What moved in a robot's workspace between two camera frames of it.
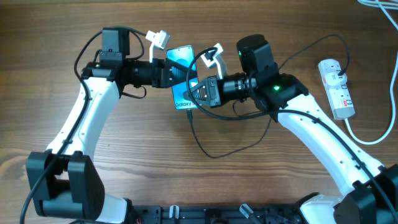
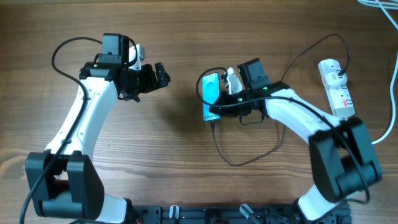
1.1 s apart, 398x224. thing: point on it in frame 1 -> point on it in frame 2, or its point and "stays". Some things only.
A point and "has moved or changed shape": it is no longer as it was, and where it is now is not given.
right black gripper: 214,96 -> 224,99
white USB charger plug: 334,79 stays
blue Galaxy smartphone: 183,55 has moved or changed shape
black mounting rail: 224,214 stays
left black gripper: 165,81 -> 150,83
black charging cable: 280,68 -> 219,145
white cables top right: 384,4 stays
